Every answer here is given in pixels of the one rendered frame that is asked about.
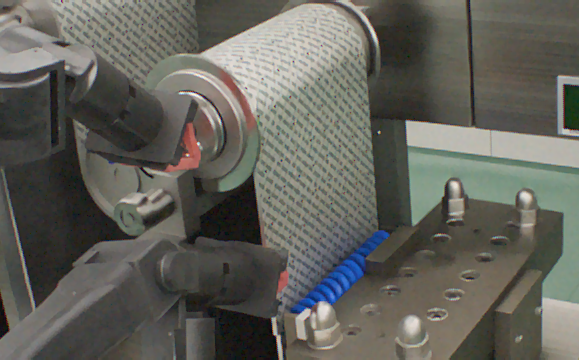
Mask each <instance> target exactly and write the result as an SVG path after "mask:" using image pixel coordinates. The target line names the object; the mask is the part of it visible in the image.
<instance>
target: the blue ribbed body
mask: <svg viewBox="0 0 579 360"><path fill-rule="evenodd" d="M390 234H391V233H388V232H384V231H377V232H375V233H374V234H373V236H372V237H370V238H369V239H367V241H366V242H365V243H363V244H362V245H361V246H360V248H358V249H357V250H355V251H354V253H353V254H352V255H350V256H349V257H348V258H347V260H345V261H344V262H342V263H341V265H340V266H338V267H337V268H335V270H334V272H332V273H330V274H329V275H328V276H327V279H324V280H322V281H321V282H320V285H318V286H316V287H315V288H314V289H313V291H312V292H309V293H308V294H307V295H306V297H305V298H304V299H302V300H300V301H299V302H298V305H296V306H294V307H293V308H292V309H291V310H290V313H291V314H295V315H301V314H302V313H303V312H304V311H305V310H306V309H309V310H312V308H313V306H314V305H315V304H317V303H319V302H326V303H328V304H330V305H331V306H332V305H333V304H335V303H336V302H337V301H338V300H339V299H340V298H341V297H342V296H343V295H344V294H345V293H346V292H347V291H348V290H349V289H350V288H351V287H352V286H353V285H354V284H355V283H356V282H357V281H359V280H360V279H361V278H362V277H363V276H364V275H365V274H366V271H365V259H366V258H367V257H368V256H369V255H370V254H371V253H372V252H373V251H374V250H375V249H376V248H378V247H379V246H380V245H381V244H382V243H383V242H384V241H385V240H386V239H387V237H388V236H389V235H390Z"/></svg>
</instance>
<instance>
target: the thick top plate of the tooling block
mask: <svg viewBox="0 0 579 360"><path fill-rule="evenodd" d="M468 205H469V207H470V211H469V212H468V213H466V214H464V215H459V216H450V215H446V214H444V213H443V212H442V206H443V203H442V200H441V201H440V202H439V203H438V204H437V205H436V206H435V207H434V208H433V209H432V210H431V211H429V212H428V213H427V214H426V215H425V216H424V217H423V218H422V219H421V220H420V221H419V222H418V223H417V224H416V225H415V226H416V227H419V231H420V240H419V241H418V242H417V243H416V244H415V245H414V246H413V247H412V248H411V249H410V250H409V251H408V252H407V253H406V254H405V255H404V256H403V257H402V258H401V259H400V260H399V261H398V262H397V263H396V264H395V265H394V266H393V267H392V268H391V269H390V270H389V271H388V272H387V273H386V274H385V275H384V276H383V275H378V274H376V275H373V274H368V273H366V274H365V275H364V276H363V277H362V278H361V279H360V280H359V281H357V282H356V283H355V284H354V285H353V286H352V287H351V288H350V289H349V290H348V291H347V292H346V293H345V294H344V295H343V296H342V297H341V298H340V299H339V300H338V301H337V302H336V303H335V304H333V305H332V307H333V308H334V309H335V312H336V319H337V320H338V321H339V322H340V326H341V334H342V335H343V342H342V344H341V345H340V346H338V347H336V348H334V349H331V350H316V349H313V348H311V347H310V346H309V345H308V341H307V339H308V338H307V339H306V340H305V339H301V338H297V339H296V340H295V341H294V342H293V343H292V344H291V345H290V346H289V347H288V348H287V349H286V356H287V360H395V359H394V353H395V338H396V337H397V336H398V325H399V322H400V321H401V319H402V318H403V317H405V316H407V315H415V316H417V317H418V318H420V319H421V321H422V322H423V324H424V327H425V335H427V336H428V337H429V345H430V349H431V352H432V356H431V358H430V360H486V359H487V358H488V357H489V356H490V355H491V353H492V352H493V351H494V349H495V324H494V309H495V308H496V307H497V306H498V304H499V303H500V302H501V300H502V299H503V298H504V297H505V295H506V294H507V293H508V292H509V290H510V289H511V288H512V286H513V285H514V284H515V283H516V281H517V280H518V279H519V278H520V277H521V276H522V275H523V273H524V272H525V270H526V269H530V270H532V269H535V270H541V271H543V281H544V280H545V279H546V277H547V276H548V275H549V273H550V272H551V271H552V268H553V267H554V265H555V264H556V262H557V261H558V260H559V258H560V257H561V256H562V254H563V212H559V211H553V210H546V209H540V218H541V223H540V224H539V225H537V226H535V227H531V228H523V227H518V226H515V225H513V224H512V222H511V218H512V207H513V206H514V204H507V203H502V202H495V201H488V200H482V199H475V198H468Z"/></svg>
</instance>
